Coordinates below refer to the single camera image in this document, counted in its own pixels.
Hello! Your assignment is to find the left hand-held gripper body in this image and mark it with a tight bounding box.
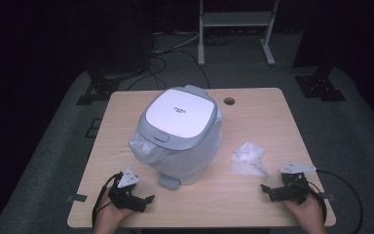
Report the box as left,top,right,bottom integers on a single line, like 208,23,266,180
107,167,148,214

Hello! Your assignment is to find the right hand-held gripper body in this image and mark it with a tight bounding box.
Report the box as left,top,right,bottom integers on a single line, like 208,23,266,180
268,160,318,206

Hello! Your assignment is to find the white tissue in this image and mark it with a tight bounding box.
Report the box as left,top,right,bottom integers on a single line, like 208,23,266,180
230,140,270,178

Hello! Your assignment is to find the grey white pedal trash can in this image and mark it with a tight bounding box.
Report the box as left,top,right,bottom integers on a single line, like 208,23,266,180
137,84,223,191

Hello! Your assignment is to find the person's left hand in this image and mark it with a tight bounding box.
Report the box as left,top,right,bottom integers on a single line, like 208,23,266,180
93,188,136,234

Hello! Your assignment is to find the person's right hand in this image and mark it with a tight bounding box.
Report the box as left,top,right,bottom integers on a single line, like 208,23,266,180
280,192,328,234

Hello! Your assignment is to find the translucent plastic bin liner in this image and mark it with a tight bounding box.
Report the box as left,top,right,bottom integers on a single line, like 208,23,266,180
128,105,224,185

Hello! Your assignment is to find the floor socket plate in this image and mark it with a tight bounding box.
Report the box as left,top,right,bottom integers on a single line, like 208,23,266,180
84,118,103,139

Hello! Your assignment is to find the black stand base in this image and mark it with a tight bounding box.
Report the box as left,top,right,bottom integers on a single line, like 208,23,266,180
75,68,122,106
294,63,348,102

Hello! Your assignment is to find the white metal stand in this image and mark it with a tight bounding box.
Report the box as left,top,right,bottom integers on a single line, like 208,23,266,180
197,0,281,67

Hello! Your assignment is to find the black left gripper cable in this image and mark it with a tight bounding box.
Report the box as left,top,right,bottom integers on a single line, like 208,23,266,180
91,172,125,229

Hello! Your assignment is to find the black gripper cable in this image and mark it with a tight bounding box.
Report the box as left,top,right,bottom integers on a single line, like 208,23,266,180
91,172,125,229
307,169,365,234

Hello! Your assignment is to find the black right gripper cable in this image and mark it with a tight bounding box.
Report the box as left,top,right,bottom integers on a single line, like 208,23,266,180
307,169,365,234

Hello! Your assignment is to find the black floor cable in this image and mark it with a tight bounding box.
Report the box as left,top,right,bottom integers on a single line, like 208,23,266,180
126,49,212,92

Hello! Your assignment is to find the white floor cable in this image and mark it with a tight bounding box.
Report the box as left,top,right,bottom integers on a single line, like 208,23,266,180
151,30,203,55

